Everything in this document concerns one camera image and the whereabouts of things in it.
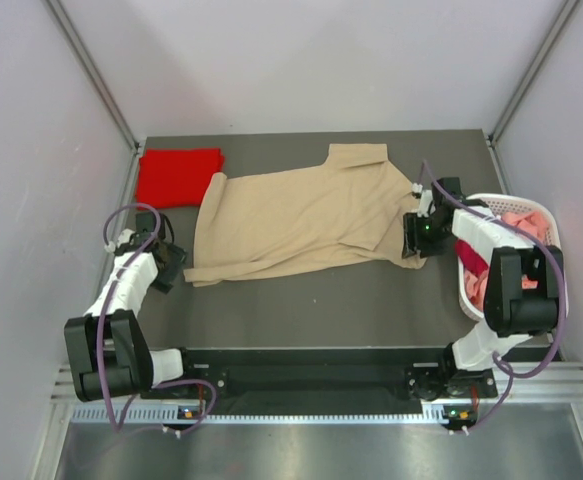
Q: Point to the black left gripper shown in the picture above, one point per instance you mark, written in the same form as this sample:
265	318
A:
177	259

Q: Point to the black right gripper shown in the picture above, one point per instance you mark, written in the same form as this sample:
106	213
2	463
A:
413	240

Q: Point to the beige t shirt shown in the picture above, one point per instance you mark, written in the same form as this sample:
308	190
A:
346	211

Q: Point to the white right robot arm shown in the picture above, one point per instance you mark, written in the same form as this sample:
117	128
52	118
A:
524	286

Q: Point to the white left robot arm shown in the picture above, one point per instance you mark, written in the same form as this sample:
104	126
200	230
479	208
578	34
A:
108	338

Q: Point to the crimson t shirt in basket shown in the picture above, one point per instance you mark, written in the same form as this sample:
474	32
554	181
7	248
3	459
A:
470	259

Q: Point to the white plastic laundry basket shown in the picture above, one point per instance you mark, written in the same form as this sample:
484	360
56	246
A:
499	204

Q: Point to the folded red t shirt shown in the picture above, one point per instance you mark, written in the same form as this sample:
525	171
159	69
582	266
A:
176	178

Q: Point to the pink t shirt in basket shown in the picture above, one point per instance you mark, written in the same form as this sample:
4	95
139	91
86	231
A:
533	223

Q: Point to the aluminium frame rail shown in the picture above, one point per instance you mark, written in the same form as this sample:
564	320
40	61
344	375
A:
559	382

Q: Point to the aluminium corner post right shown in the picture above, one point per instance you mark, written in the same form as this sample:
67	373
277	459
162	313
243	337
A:
557	27

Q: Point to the aluminium corner post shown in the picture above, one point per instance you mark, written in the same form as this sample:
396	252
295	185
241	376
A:
557	27
78	47

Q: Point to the aluminium corner post left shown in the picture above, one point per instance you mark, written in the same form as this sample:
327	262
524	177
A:
78	47

